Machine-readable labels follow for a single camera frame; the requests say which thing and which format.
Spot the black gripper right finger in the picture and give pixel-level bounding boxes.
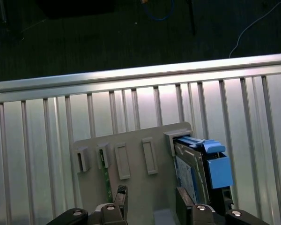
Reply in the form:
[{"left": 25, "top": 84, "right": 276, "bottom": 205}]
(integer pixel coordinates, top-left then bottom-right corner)
[{"left": 175, "top": 187, "right": 267, "bottom": 225}]

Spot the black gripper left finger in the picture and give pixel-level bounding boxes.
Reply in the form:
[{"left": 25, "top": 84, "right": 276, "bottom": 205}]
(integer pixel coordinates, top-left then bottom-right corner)
[{"left": 45, "top": 184, "right": 129, "bottom": 225}]

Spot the hard disk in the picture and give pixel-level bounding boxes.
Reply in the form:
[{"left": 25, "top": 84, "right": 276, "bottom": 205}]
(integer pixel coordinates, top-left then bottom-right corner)
[{"left": 173, "top": 136, "right": 235, "bottom": 213}]

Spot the grey parts rack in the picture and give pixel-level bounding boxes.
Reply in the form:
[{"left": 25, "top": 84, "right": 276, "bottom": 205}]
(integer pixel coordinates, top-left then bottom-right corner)
[{"left": 71, "top": 121, "right": 194, "bottom": 225}]

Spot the green RAM stick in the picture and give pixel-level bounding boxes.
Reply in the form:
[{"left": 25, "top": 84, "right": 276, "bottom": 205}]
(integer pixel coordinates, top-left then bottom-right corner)
[{"left": 98, "top": 150, "right": 113, "bottom": 203}]

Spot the white floor cable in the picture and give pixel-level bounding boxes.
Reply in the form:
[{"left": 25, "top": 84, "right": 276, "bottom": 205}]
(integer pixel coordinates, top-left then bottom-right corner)
[{"left": 229, "top": 0, "right": 281, "bottom": 58}]

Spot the blue floor cable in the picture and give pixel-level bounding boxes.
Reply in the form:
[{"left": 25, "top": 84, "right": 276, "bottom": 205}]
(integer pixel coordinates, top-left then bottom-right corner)
[{"left": 140, "top": 0, "right": 175, "bottom": 21}]

